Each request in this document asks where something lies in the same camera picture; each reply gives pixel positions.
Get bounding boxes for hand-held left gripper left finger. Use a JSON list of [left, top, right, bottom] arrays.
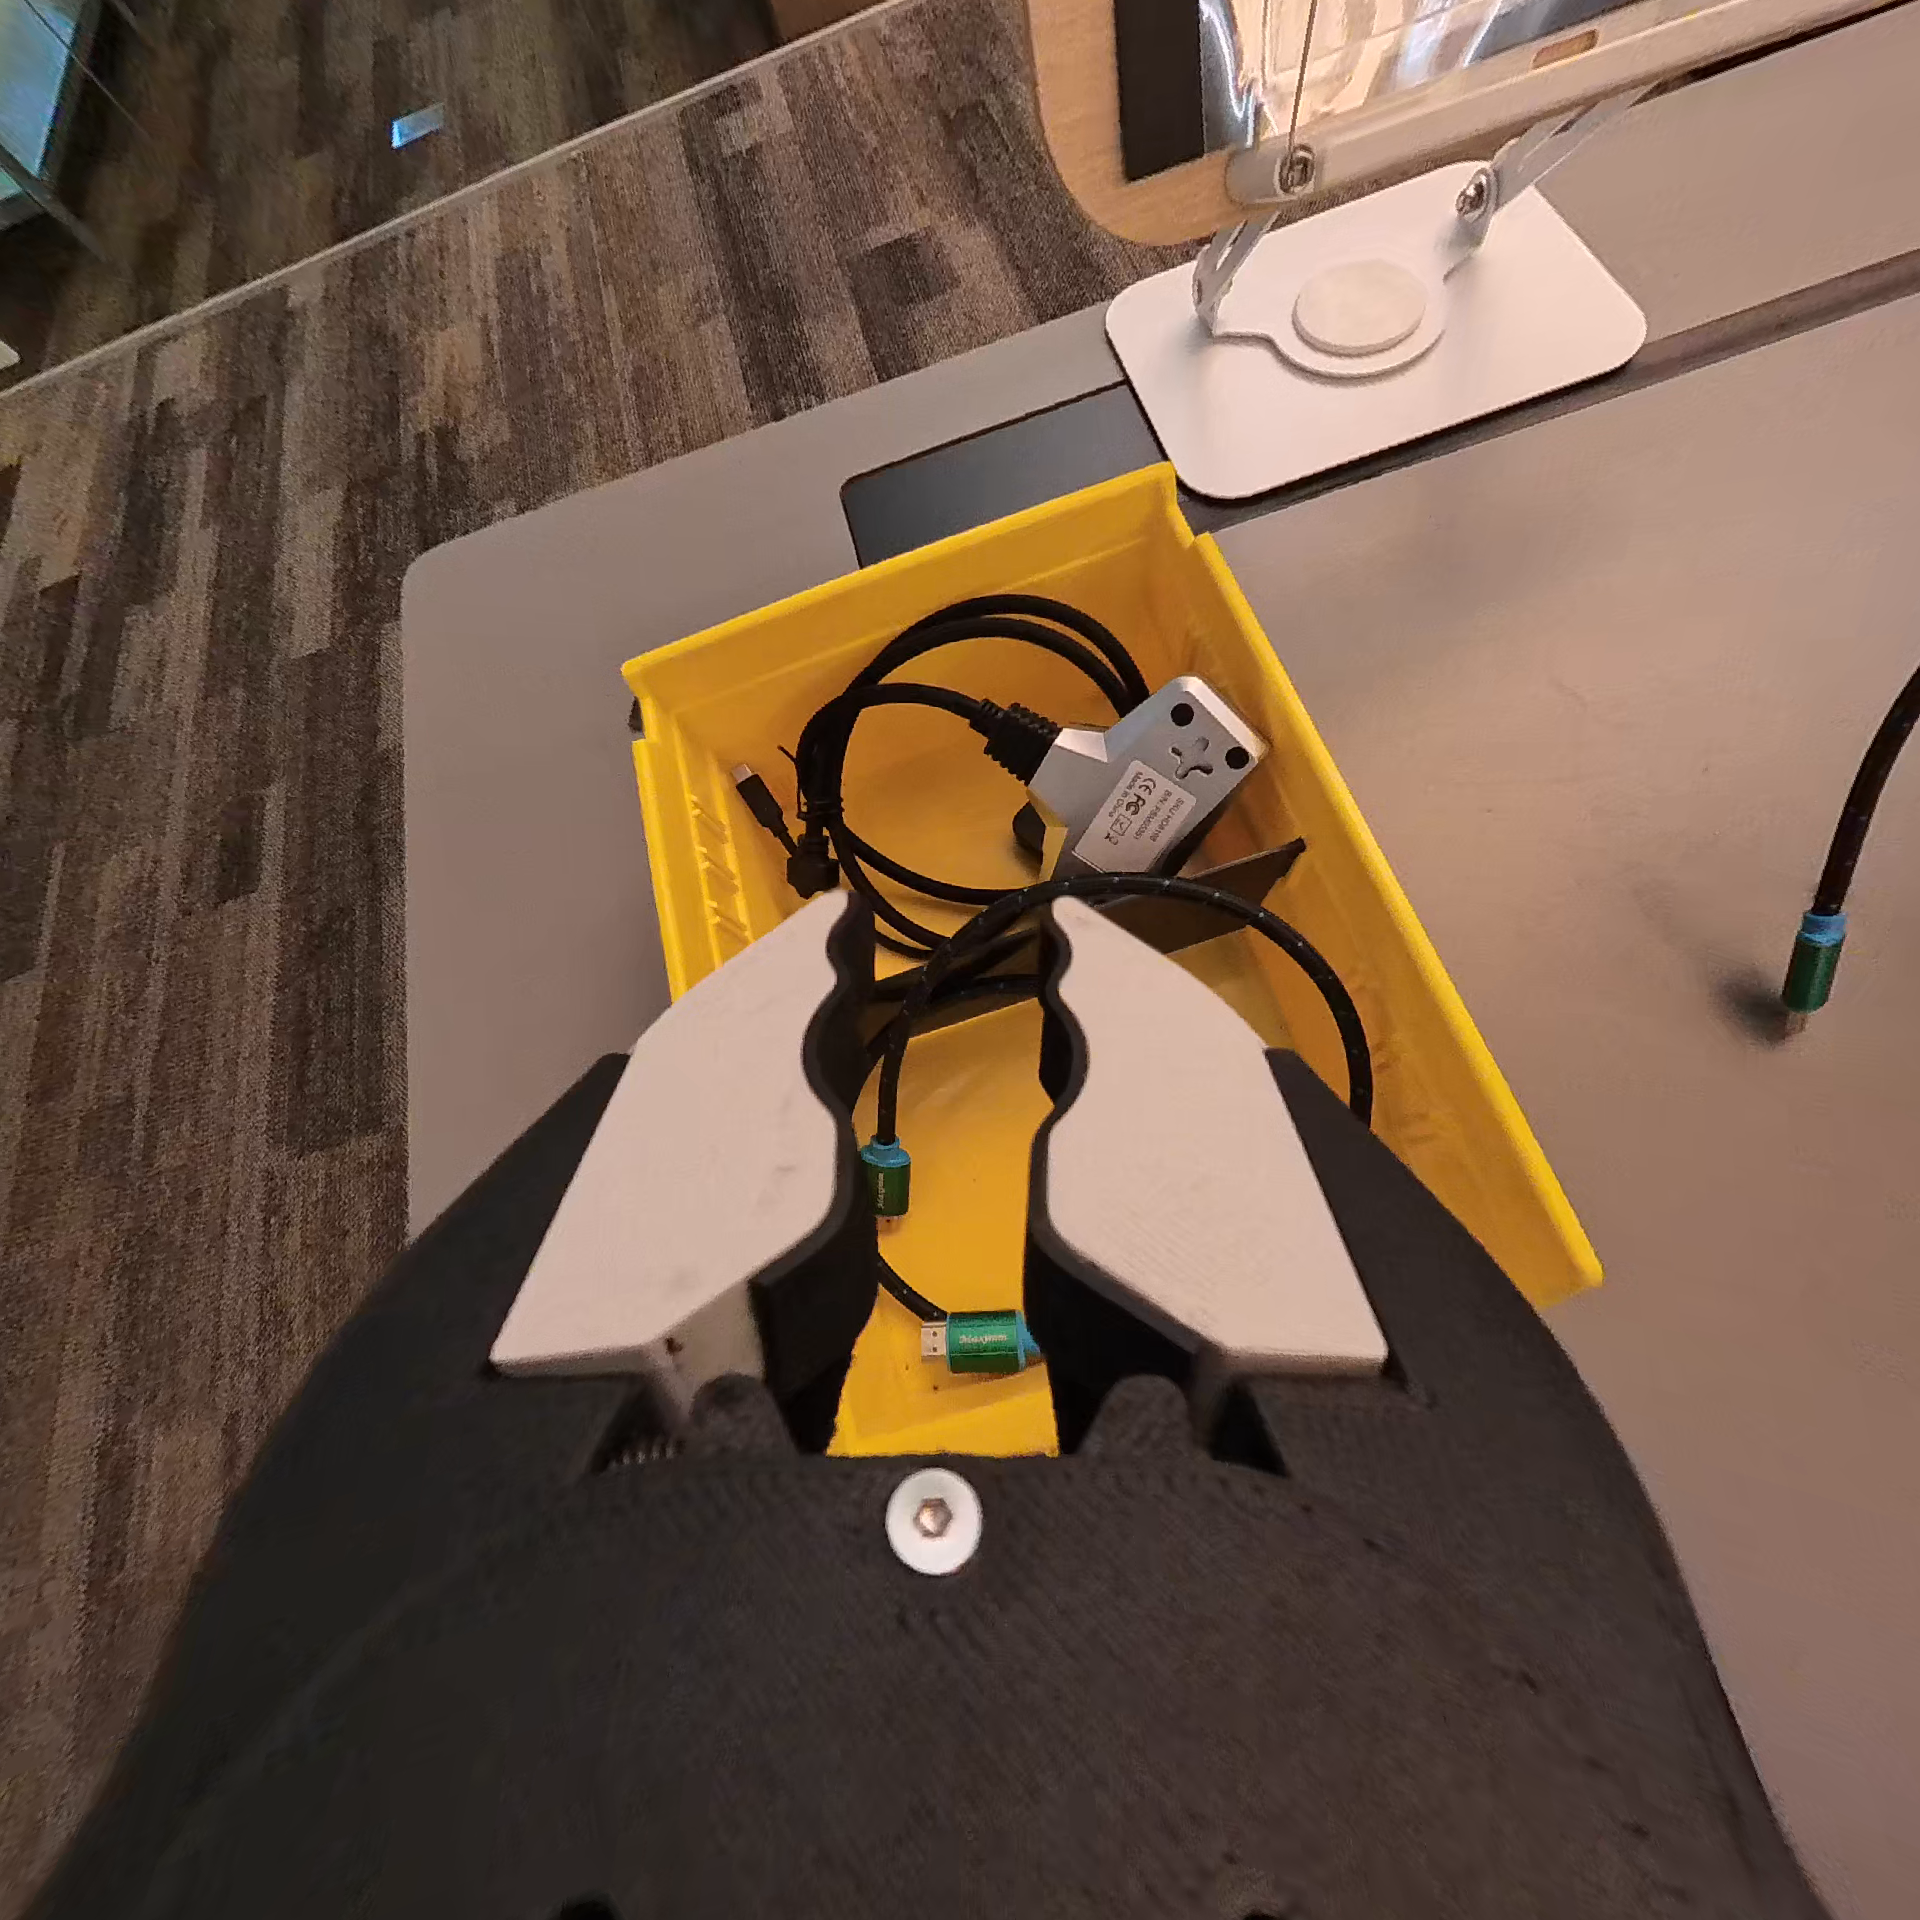
[[490, 893, 880, 1404]]

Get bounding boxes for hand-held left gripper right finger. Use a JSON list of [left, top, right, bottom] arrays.
[[1032, 894, 1390, 1377]]

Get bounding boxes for braided hdmi cable green plugs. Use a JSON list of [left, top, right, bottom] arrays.
[[1779, 660, 1920, 1046], [851, 877, 1376, 1374]]

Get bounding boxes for yellow plastic bin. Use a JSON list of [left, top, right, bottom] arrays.
[[621, 463, 1604, 1458]]

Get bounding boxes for silver hdmi adapter hub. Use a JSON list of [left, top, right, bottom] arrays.
[[1015, 676, 1270, 890]]

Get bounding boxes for thin black hub cable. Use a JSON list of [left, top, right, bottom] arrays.
[[733, 595, 1157, 957]]

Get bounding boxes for black bin divider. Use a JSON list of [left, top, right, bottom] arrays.
[[861, 840, 1310, 1037]]

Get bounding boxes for black desk panel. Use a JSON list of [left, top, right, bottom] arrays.
[[841, 381, 1162, 572]]

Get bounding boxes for white metal stand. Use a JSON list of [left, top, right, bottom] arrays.
[[1106, 0, 1920, 501]]

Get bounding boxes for glass partition panel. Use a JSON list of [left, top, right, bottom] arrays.
[[0, 0, 144, 264]]

